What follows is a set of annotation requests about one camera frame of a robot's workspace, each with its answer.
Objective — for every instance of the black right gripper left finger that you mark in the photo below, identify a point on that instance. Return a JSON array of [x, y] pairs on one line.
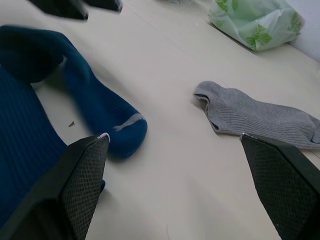
[[75, 180]]

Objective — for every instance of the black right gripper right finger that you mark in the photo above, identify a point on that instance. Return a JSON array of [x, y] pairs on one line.
[[282, 185]]

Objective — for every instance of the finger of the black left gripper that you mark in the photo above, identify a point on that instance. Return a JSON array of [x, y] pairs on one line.
[[105, 3], [62, 8]]

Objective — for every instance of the blue sock with grey toe stripe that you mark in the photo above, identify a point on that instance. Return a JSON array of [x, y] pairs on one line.
[[82, 82]]

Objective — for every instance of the small brown scrap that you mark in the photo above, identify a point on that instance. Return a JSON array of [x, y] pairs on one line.
[[72, 123]]

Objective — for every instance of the blue ribbed sock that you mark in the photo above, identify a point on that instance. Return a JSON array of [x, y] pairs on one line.
[[22, 130]]

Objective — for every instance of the grey ribbed ankle sock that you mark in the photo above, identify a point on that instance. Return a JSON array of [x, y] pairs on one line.
[[252, 115]]

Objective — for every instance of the green leaf-print plastic bag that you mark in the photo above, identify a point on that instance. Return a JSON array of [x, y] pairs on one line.
[[255, 22]]

